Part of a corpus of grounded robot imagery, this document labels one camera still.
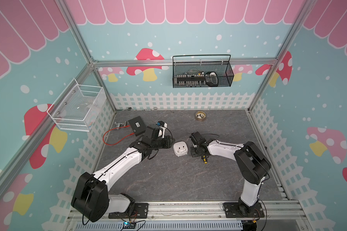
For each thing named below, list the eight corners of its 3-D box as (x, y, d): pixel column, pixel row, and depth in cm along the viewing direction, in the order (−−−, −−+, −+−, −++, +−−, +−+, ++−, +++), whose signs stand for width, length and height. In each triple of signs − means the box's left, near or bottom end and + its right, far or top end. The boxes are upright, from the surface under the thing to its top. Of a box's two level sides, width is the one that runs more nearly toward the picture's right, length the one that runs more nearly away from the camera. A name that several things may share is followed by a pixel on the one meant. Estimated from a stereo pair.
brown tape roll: (195, 120, 116) (196, 118, 115) (195, 113, 122) (195, 111, 120) (206, 120, 116) (206, 118, 115) (205, 113, 122) (205, 111, 120)
